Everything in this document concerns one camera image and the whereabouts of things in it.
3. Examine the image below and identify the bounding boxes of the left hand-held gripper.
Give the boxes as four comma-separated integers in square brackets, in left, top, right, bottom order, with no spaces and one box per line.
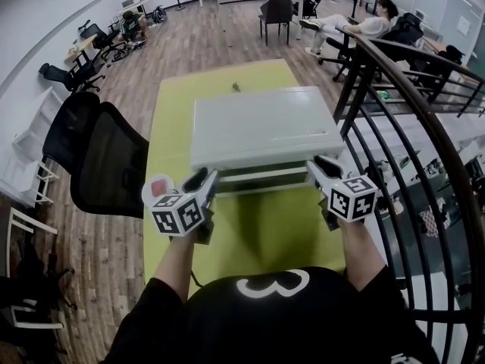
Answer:
[150,167,219,244]

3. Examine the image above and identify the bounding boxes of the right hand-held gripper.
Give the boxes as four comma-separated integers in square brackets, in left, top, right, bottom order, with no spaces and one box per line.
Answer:
[305,156,379,231]

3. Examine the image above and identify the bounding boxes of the glass oven door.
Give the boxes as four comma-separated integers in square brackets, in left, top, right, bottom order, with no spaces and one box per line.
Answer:
[215,165,319,197]

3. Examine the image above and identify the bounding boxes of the white toaster oven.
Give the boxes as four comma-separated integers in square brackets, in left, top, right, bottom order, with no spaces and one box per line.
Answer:
[189,86,346,196]

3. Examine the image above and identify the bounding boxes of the person's right forearm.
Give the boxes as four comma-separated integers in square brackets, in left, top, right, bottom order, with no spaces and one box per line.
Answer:
[339,218,387,293]

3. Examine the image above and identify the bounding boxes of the person's left forearm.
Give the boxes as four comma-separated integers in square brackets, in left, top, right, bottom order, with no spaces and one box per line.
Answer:
[153,235,196,303]

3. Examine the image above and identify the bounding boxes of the white plate with pink food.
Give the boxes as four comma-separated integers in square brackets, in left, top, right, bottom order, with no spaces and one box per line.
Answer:
[142,173,176,205]

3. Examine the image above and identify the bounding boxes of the green tablecloth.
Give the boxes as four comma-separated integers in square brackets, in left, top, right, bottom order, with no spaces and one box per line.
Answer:
[142,58,348,299]

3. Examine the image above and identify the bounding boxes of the black mesh office chair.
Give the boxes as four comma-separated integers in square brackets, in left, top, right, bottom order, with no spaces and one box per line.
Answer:
[41,91,151,219]

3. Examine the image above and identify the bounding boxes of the black metal railing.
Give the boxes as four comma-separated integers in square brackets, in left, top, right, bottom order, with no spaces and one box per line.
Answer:
[333,34,485,364]

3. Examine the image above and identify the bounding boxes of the person's black shirt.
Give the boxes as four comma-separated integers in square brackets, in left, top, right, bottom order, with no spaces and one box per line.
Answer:
[100,265,437,364]

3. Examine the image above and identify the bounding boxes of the grey padded chair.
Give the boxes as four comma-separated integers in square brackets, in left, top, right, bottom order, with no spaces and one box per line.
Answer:
[258,0,295,47]

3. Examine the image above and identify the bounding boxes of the wooden top desk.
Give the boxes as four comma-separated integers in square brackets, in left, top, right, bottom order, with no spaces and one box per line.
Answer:
[64,34,99,67]

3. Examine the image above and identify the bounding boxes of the white frame desk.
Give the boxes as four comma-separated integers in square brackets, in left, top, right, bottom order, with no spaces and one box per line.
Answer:
[7,206,65,329]

